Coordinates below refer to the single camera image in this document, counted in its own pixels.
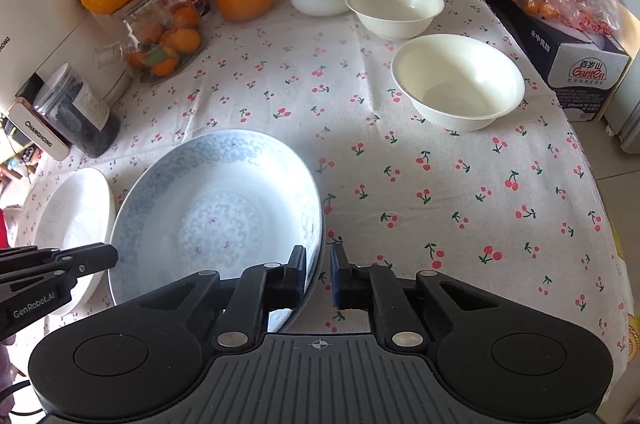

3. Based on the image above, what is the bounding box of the cherry print tablecloth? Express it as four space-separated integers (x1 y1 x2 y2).
15 0 632 355

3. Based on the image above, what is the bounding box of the silver refrigerator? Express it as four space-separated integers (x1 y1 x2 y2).
602 79 640 155

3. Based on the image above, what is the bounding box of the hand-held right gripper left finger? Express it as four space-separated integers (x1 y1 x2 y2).
140 245 307 351

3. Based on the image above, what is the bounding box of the white kitchen appliance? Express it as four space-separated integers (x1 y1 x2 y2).
0 0 132 162

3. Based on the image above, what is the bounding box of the pink clothing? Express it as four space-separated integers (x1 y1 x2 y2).
0 339 26 405

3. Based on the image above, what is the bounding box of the glass jar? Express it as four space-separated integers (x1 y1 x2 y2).
94 0 205 84

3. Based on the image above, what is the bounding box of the blue patterned plate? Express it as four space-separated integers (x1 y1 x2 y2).
107 128 328 334

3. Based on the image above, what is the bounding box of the dark jar with label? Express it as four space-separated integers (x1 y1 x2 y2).
32 63 121 157

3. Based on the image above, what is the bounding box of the large cream bowl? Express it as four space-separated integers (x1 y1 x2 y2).
391 34 525 133

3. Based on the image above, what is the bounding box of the dark blue water carton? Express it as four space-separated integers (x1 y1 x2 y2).
492 0 631 122

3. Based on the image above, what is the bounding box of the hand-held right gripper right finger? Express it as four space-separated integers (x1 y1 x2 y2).
329 241 496 349

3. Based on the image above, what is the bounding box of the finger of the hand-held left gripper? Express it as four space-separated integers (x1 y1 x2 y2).
49 242 120 279

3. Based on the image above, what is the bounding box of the plain white plate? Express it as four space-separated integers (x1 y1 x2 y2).
14 167 117 317

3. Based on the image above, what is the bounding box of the pile of small oranges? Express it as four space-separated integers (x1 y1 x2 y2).
125 4 202 77

